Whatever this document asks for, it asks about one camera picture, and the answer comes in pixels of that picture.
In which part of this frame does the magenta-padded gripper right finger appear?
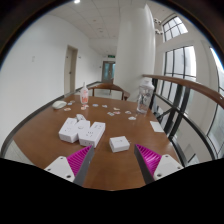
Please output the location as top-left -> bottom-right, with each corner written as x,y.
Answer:
133,143 -> 185,185

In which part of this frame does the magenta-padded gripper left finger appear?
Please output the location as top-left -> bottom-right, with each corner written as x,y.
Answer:
43,145 -> 96,187

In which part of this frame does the small white charger block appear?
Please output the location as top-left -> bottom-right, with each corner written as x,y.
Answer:
108,135 -> 131,154

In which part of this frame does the white paper card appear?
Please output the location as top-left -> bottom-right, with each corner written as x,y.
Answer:
149,120 -> 166,134

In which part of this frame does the white power strip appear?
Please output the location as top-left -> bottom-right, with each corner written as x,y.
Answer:
58,116 -> 107,149

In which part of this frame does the white computer mouse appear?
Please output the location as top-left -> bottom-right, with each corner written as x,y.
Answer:
51,100 -> 68,110

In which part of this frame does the clear plastic water bottle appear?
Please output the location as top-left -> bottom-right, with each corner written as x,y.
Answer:
136,77 -> 156,115

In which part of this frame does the white bottle with orange label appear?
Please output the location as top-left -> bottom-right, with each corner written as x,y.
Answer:
79,82 -> 90,105

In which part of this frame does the wood-topped black metal railing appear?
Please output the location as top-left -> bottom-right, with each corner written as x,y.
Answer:
142,73 -> 224,160

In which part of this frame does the brown wooden chair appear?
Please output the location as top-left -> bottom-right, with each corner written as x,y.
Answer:
88,83 -> 131,101

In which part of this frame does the white single door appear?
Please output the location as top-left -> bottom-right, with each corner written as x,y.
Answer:
63,44 -> 79,96

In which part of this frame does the tall black-framed window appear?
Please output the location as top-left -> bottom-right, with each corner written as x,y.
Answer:
160,45 -> 198,108

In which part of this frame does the glazed double door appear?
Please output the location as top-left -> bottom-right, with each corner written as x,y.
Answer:
101,60 -> 117,84

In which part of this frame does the small arched black-framed window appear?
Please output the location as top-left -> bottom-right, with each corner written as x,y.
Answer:
161,15 -> 189,43

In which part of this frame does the coiled white cable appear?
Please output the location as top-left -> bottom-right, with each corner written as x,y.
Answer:
75,113 -> 87,123

